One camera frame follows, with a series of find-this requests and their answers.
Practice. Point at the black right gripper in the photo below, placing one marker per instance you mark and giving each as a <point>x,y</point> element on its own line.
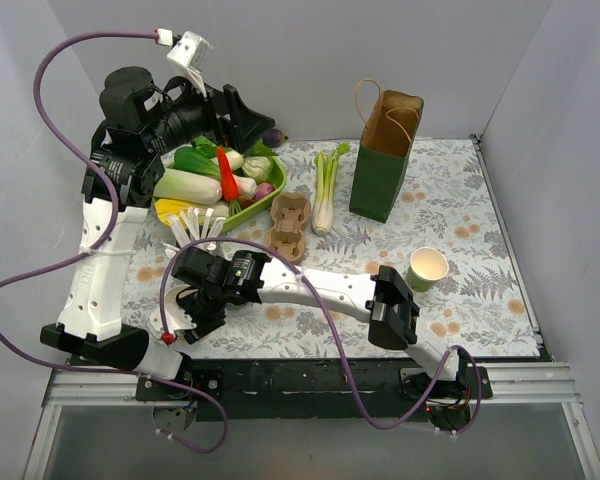
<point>200,315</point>

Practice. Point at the celery stalk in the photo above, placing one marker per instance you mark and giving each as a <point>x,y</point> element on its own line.
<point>327,165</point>

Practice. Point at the green paper bag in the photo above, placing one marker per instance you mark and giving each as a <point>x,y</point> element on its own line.
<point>383,154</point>

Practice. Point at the brown cardboard cup carrier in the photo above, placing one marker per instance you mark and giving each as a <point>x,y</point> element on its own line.
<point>291,214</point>

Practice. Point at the pale green cabbage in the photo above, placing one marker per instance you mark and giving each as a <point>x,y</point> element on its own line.
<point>258,168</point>

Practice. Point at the floral table mat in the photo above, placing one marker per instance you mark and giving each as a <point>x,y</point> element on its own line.
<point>445,204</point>

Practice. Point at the yellow corn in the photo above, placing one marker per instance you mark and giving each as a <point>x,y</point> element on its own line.
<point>165,207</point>

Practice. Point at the purple onion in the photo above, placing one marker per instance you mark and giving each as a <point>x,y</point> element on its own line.
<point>263,190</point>

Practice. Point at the stack of green paper cups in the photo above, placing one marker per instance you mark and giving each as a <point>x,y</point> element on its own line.
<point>174,312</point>

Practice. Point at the green bok choy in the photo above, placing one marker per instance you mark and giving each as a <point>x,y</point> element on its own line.
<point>189,160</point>

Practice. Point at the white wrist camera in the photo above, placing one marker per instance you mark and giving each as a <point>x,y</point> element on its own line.
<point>177,323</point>
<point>187,58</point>

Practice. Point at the single green paper cup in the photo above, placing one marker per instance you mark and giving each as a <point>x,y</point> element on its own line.
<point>427,267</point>

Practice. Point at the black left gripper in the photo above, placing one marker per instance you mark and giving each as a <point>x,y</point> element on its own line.
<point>225,118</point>

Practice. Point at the green vegetable tray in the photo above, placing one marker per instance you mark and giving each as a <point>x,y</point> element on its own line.
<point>247,186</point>

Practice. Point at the red carrot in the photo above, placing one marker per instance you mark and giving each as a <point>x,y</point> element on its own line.
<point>230,190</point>

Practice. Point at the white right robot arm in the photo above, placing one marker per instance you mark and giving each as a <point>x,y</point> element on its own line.
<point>382,301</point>

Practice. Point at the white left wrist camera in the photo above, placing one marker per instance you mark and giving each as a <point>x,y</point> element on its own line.
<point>187,58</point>

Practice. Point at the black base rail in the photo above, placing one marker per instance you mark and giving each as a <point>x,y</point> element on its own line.
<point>305,389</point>

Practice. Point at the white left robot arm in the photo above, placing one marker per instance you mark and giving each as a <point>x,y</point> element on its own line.
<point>142,123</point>

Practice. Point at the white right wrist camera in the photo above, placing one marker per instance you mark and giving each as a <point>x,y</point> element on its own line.
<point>177,323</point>

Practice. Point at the purple eggplant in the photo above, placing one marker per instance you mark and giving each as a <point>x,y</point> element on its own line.
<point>274,138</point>

